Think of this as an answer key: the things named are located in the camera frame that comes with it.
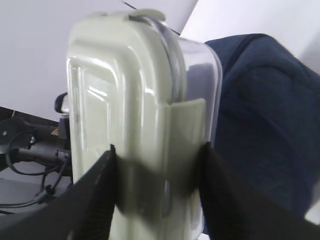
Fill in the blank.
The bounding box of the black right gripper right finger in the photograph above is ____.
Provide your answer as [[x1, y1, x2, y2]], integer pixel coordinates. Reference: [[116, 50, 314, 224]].
[[198, 142, 320, 240]]

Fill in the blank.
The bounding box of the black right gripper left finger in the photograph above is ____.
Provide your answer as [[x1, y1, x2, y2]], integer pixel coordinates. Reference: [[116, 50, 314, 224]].
[[0, 145, 116, 240]]

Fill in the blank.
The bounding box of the dark blue lunch bag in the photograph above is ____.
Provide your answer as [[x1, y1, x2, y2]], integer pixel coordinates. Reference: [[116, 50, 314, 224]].
[[206, 33, 320, 222]]

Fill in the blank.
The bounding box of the green lid glass food container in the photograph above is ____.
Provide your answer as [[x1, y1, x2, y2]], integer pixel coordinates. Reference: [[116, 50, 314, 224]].
[[66, 9, 223, 240]]

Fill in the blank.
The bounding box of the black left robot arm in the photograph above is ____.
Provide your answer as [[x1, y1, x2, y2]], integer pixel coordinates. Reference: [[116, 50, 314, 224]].
[[0, 116, 71, 176]]

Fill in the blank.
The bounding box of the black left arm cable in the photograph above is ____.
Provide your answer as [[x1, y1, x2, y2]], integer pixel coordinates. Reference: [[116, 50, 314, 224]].
[[0, 132, 72, 216]]

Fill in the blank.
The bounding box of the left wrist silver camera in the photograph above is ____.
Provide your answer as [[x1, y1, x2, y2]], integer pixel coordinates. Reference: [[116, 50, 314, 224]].
[[54, 92, 70, 114]]

